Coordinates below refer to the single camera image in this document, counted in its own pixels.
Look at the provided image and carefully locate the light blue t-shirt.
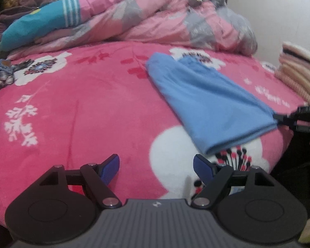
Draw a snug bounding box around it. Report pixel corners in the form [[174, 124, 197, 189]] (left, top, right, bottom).
[[146, 53, 277, 155]]

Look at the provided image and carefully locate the stack of folded pink clothes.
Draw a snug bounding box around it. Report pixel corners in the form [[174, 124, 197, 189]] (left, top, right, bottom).
[[274, 42, 310, 104]]

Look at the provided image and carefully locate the pile of jeans and plaid clothes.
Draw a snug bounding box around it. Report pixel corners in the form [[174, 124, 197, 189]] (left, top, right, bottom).
[[0, 59, 34, 88]]

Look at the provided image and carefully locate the operator black trouser leg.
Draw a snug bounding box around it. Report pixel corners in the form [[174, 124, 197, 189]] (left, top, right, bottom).
[[271, 134, 310, 218]]

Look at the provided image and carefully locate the pink floral bed blanket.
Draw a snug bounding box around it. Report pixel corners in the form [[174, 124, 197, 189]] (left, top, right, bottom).
[[0, 42, 304, 224]]

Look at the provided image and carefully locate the pink grey quilt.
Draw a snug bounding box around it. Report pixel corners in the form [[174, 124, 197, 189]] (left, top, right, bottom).
[[8, 0, 258, 60]]

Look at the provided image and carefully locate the teal pink striped pillow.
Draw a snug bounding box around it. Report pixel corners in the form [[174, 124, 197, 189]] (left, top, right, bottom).
[[0, 0, 123, 52]]

